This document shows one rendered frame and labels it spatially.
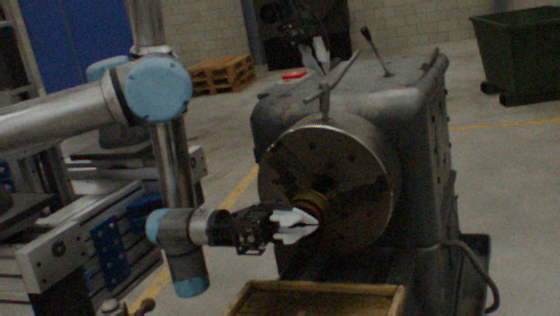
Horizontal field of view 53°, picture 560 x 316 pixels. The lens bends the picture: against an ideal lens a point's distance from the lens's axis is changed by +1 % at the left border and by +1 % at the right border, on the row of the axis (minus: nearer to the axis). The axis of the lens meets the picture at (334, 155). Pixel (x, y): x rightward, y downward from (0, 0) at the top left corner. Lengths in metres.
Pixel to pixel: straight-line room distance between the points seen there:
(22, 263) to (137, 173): 0.51
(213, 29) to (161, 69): 11.09
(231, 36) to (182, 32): 1.08
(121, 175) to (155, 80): 0.66
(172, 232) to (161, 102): 0.27
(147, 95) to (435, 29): 10.36
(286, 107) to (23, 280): 0.67
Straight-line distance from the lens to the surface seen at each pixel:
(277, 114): 1.38
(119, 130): 1.63
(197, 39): 12.31
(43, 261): 1.24
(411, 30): 11.28
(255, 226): 1.05
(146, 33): 1.68
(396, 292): 1.17
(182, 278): 1.22
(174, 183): 1.27
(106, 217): 1.54
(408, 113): 1.28
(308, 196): 1.11
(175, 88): 1.06
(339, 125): 1.18
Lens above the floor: 1.53
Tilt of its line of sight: 18 degrees down
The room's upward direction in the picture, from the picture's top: 8 degrees counter-clockwise
